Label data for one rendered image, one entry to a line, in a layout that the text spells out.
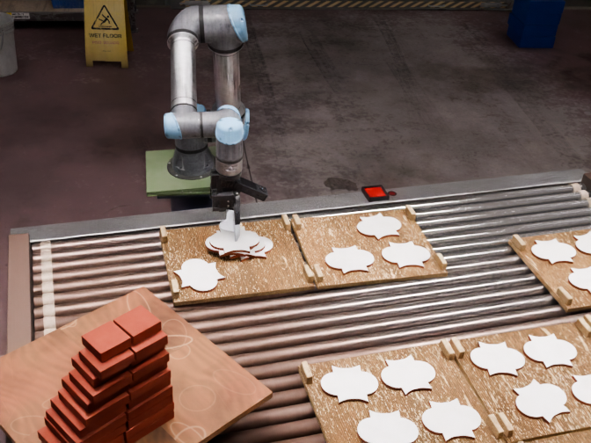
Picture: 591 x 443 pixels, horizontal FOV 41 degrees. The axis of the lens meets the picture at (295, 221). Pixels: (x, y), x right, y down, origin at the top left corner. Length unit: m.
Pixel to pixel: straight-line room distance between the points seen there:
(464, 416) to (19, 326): 1.16
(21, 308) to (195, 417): 0.68
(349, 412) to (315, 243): 0.69
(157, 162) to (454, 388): 1.43
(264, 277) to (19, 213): 2.26
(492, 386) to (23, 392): 1.14
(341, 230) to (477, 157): 2.62
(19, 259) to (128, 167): 2.32
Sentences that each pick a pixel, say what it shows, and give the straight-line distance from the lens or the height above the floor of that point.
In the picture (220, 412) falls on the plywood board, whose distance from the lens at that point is 1.80.
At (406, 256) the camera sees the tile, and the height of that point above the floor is 0.95.
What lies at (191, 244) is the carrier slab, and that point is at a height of 0.94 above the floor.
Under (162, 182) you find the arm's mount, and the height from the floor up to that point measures 0.89.
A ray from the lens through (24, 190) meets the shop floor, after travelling 4.54.
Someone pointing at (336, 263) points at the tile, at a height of 0.95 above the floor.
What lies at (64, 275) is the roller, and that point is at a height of 0.92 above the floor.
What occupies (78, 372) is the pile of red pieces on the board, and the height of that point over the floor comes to 1.24.
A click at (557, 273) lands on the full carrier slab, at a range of 2.54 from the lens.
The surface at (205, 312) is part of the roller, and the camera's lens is 2.22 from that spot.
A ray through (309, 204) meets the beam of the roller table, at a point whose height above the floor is 0.91.
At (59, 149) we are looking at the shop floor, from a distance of 4.89.
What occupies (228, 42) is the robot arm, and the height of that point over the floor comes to 1.44.
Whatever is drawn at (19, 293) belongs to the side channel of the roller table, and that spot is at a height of 0.95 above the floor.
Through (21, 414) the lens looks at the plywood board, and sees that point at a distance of 1.85.
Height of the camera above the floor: 2.38
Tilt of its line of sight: 35 degrees down
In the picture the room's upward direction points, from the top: 4 degrees clockwise
